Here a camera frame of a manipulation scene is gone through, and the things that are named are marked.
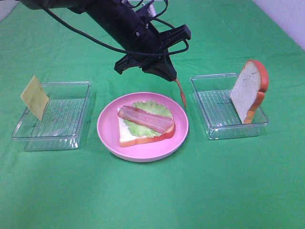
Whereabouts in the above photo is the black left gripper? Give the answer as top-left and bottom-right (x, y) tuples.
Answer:
(113, 17), (191, 82)

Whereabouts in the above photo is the green lettuce leaf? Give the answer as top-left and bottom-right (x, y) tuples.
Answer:
(122, 100), (173, 137)

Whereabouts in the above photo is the bacon strip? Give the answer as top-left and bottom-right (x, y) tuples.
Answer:
(174, 77), (187, 108)
(117, 105), (174, 133)

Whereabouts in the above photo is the bread slice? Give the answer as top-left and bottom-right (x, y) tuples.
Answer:
(118, 117), (175, 147)
(230, 60), (269, 124)

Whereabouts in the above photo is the yellow cheese slice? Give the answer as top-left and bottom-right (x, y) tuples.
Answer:
(20, 75), (50, 121)

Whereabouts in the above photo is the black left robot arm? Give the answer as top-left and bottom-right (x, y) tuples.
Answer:
(22, 0), (191, 82)

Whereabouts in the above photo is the pink round plate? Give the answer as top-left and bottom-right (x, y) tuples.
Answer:
(97, 92), (189, 163)

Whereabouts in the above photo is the clear right plastic tray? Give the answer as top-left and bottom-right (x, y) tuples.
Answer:
(190, 73), (269, 140)

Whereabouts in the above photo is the clear plastic tray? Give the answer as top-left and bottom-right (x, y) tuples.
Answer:
(190, 73), (269, 140)
(12, 82), (91, 151)

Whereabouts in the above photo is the clear left plastic tray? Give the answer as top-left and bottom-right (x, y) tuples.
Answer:
(12, 82), (91, 151)

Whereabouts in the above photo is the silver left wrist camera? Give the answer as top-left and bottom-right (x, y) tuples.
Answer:
(136, 1), (157, 17)

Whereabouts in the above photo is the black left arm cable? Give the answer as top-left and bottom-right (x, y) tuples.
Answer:
(41, 0), (190, 57)

